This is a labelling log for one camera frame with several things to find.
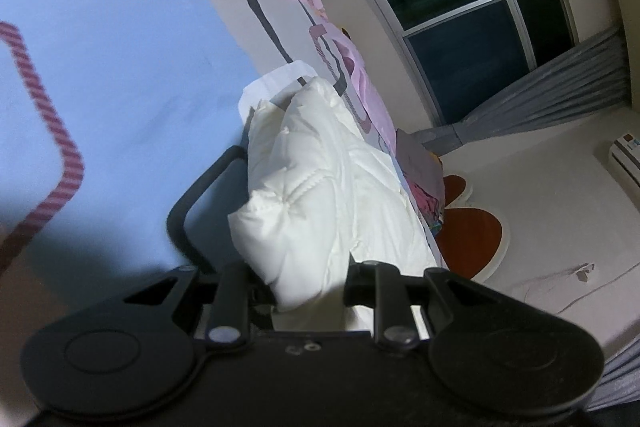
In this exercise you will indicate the dark pink folded garment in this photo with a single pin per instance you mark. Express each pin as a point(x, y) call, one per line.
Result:
point(425, 204)

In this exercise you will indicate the grey curtain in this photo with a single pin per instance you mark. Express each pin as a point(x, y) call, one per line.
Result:
point(550, 92)

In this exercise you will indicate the white puffer jacket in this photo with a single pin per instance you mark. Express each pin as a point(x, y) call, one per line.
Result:
point(320, 187)

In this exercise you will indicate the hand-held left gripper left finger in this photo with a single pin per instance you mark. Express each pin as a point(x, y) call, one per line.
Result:
point(232, 289)

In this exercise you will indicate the white air conditioner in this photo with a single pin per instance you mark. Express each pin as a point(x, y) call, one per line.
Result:
point(626, 157)

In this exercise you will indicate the colourful printed cloth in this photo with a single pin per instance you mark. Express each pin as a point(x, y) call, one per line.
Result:
point(435, 227)

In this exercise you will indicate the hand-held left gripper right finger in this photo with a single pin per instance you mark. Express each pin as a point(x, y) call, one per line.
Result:
point(386, 289)

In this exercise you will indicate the pink blanket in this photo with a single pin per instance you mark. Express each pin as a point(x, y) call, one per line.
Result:
point(370, 102)

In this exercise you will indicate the window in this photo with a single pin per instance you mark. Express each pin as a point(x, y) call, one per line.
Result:
point(450, 7)

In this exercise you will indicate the patterned bed sheet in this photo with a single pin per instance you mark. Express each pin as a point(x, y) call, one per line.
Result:
point(125, 57)

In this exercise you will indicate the brown and white headboard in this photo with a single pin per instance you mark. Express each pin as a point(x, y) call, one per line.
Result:
point(475, 232)

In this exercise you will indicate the white wall socket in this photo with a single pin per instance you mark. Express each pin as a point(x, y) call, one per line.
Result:
point(585, 272)

